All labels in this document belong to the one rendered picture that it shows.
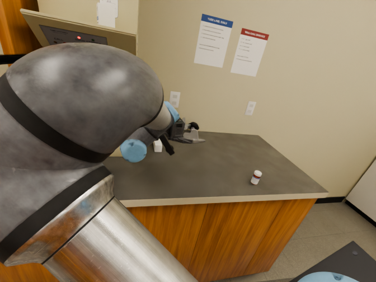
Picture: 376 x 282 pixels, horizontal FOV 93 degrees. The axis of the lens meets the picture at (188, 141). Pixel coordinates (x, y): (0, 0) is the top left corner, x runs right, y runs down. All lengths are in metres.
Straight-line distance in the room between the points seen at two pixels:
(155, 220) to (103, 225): 0.71
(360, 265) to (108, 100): 0.55
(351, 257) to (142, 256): 0.46
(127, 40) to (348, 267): 0.85
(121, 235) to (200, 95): 1.22
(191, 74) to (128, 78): 1.13
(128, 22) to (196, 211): 0.85
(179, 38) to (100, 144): 1.14
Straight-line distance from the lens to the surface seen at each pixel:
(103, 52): 0.20
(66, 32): 0.78
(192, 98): 1.34
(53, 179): 0.19
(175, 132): 0.72
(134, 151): 0.56
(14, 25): 0.87
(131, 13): 0.83
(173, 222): 0.94
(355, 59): 2.09
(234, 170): 1.04
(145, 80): 0.21
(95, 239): 0.20
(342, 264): 0.56
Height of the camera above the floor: 1.48
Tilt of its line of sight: 26 degrees down
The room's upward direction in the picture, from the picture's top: 11 degrees clockwise
